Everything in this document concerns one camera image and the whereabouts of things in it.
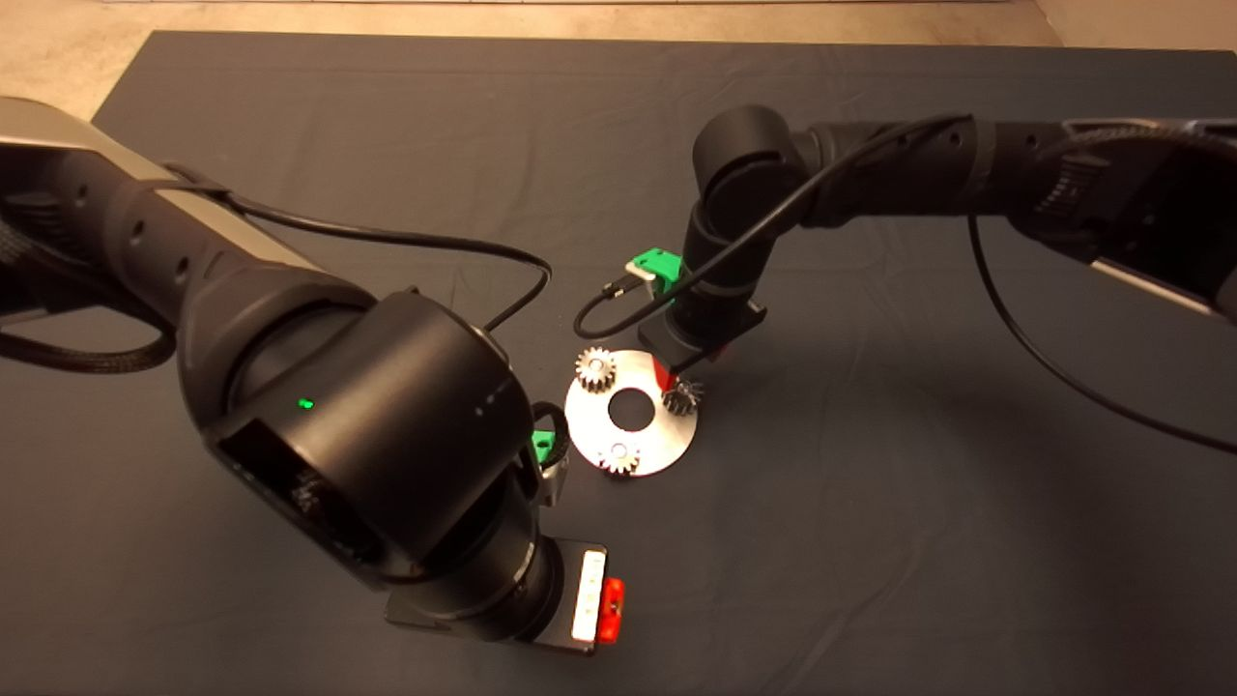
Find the dark table cloth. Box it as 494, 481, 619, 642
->
0, 29, 1237, 696

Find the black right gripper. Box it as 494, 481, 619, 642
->
638, 295, 769, 392

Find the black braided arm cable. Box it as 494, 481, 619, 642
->
1063, 124, 1237, 156
0, 217, 178, 376

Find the black left camera cable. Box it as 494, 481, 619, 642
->
164, 164, 571, 455

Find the green right camera mount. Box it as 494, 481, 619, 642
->
626, 247, 685, 296

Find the white round peg plate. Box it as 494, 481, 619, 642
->
564, 349, 699, 478

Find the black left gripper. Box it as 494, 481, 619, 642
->
385, 536, 626, 658

